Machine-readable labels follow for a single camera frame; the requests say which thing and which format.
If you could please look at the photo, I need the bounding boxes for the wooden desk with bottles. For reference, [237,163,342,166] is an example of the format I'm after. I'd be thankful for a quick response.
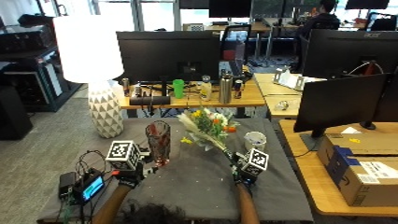
[110,78,267,119]

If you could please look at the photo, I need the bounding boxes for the right glove white marker cube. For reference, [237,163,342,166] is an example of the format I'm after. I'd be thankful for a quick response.
[240,147,270,178]

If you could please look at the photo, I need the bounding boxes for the red tinted glass vase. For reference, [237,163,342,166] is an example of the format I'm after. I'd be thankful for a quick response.
[144,119,173,168]

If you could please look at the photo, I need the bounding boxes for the dark drink can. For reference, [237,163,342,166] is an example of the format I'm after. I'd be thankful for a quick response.
[233,79,245,100]

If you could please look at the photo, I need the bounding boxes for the black equipment rack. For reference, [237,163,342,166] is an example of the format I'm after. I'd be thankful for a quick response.
[0,13,72,113]

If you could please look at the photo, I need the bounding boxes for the black monitor with square base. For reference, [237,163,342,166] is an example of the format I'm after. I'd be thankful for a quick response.
[293,72,391,152]

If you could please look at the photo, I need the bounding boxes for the person's right hand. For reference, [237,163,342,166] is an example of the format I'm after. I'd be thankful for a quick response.
[229,151,261,189]

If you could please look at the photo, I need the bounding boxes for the left glove white marker cube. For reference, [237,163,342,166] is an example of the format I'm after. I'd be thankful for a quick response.
[104,140,142,172]

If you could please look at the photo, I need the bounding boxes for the flat cardboard box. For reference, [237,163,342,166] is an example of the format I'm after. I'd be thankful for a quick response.
[315,133,398,162]

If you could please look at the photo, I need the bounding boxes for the large cardboard box white label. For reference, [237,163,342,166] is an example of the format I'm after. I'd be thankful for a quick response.
[326,146,398,208]

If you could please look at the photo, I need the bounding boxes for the mixed flower bouquet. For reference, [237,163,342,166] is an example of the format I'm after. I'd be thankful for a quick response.
[177,106,241,162]

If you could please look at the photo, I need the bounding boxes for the person's left hand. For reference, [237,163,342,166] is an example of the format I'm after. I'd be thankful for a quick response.
[110,147,161,189]

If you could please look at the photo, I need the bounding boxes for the black bin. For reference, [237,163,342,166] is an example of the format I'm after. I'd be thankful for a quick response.
[0,85,35,141]

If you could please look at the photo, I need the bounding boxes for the dark grey table cloth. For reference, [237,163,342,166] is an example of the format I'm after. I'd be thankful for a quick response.
[36,117,314,224]

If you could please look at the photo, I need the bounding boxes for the green plastic cup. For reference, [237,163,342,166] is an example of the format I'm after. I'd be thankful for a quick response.
[172,78,185,100]

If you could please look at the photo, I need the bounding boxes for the large black monitor silver logo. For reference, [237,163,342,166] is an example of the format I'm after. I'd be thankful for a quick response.
[301,28,398,80]

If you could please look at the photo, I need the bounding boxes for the black office chair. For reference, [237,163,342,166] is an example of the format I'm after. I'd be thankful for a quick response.
[218,23,254,78]

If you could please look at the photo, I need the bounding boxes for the black rectangular box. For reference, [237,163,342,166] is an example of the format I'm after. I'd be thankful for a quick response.
[128,95,172,106]

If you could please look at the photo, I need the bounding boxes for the black device with blue screen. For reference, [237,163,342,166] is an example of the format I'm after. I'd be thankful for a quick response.
[72,168,106,204]

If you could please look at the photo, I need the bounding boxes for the black background monitor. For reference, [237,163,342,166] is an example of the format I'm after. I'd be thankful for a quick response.
[208,0,254,19]
[345,0,390,10]

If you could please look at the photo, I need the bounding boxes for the white paper sheet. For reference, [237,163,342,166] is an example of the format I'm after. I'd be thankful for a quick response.
[339,126,363,135]

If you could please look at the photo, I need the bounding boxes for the clear plastic bottle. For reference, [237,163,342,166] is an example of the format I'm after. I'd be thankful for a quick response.
[198,75,213,102]

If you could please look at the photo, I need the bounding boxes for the black monitor on wooden desk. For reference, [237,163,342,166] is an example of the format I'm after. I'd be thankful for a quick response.
[116,30,221,85]

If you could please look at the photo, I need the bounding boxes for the white cup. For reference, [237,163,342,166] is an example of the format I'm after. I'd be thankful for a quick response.
[242,131,267,152]

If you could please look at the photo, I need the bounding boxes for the light wooden desk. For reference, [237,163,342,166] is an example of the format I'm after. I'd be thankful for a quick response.
[253,72,329,119]

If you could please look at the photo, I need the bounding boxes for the bundle of black cables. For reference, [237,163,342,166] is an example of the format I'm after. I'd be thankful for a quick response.
[61,149,116,224]

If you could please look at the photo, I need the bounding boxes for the stainless steel bottle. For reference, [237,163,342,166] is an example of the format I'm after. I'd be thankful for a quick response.
[218,70,236,105]

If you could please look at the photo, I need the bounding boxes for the crumpled foil wrapper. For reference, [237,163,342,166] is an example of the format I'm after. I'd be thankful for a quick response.
[274,100,290,112]

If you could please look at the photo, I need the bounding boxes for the brown drink can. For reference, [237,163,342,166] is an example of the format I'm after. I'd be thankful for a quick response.
[121,77,130,98]

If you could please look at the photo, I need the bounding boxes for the white folded stand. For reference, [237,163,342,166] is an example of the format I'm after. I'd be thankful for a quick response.
[271,67,315,92]

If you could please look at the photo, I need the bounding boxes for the wooden desk with cardboard boxes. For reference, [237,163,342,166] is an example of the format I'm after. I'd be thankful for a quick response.
[277,119,398,217]

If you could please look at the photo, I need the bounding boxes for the glove white marker cube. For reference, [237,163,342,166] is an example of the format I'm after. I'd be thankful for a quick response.
[104,140,142,172]
[240,147,270,178]

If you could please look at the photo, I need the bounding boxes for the small black box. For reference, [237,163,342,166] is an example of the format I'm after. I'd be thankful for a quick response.
[57,171,78,200]

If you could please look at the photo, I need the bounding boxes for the white table lamp patterned base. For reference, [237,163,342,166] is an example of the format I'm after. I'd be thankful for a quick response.
[52,14,125,140]

